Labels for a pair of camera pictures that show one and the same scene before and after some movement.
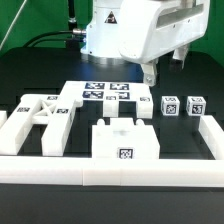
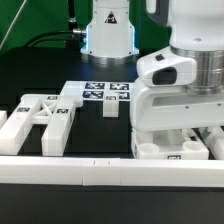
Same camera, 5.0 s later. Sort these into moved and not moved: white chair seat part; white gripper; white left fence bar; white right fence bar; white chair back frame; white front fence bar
Moved: white chair seat part; white gripper
Not moved: white left fence bar; white chair back frame; white right fence bar; white front fence bar
